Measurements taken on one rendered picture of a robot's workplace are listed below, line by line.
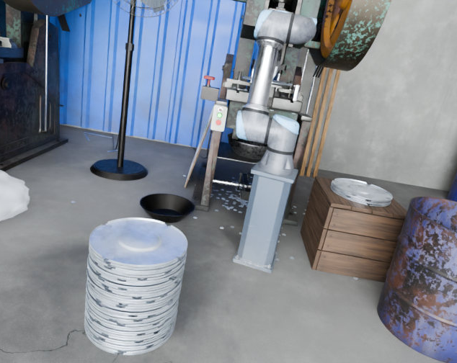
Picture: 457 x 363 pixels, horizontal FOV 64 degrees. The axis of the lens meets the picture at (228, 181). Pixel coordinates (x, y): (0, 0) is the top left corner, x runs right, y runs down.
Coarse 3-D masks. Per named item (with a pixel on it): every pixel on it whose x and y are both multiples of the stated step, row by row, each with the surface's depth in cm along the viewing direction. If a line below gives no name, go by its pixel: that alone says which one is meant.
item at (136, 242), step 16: (112, 224) 117; (128, 224) 119; (144, 224) 121; (160, 224) 123; (96, 240) 107; (112, 240) 108; (128, 240) 109; (144, 240) 110; (160, 240) 112; (176, 240) 115; (128, 256) 101; (144, 256) 103; (160, 256) 104
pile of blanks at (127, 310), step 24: (96, 264) 103; (168, 264) 102; (96, 288) 103; (120, 288) 100; (144, 288) 100; (168, 288) 106; (96, 312) 105; (120, 312) 102; (144, 312) 104; (168, 312) 110; (96, 336) 108; (120, 336) 105; (144, 336) 107; (168, 336) 115
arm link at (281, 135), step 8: (272, 120) 150; (280, 120) 148; (288, 120) 148; (272, 128) 149; (280, 128) 148; (288, 128) 148; (296, 128) 149; (272, 136) 150; (280, 136) 149; (288, 136) 149; (296, 136) 152; (272, 144) 152; (280, 144) 150; (288, 144) 150
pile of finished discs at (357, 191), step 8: (336, 184) 180; (344, 184) 182; (352, 184) 183; (360, 184) 188; (336, 192) 175; (344, 192) 171; (352, 192) 172; (360, 192) 174; (368, 192) 174; (376, 192) 179; (384, 192) 181; (352, 200) 168; (360, 200) 167; (368, 200) 170; (376, 200) 166; (384, 200) 167
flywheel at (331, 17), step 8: (328, 0) 236; (336, 0) 230; (344, 0) 202; (328, 8) 235; (336, 8) 226; (344, 8) 207; (328, 16) 235; (336, 16) 223; (344, 16) 207; (328, 24) 234; (328, 32) 232; (336, 32) 217; (328, 40) 228; (336, 40) 214; (328, 48) 216
